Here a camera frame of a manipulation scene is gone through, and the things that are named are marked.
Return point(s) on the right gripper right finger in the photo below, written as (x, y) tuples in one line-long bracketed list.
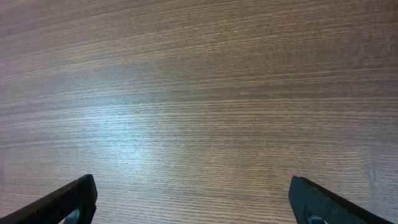
[(312, 203)]

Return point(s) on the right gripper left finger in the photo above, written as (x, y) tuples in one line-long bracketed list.
[(72, 203)]

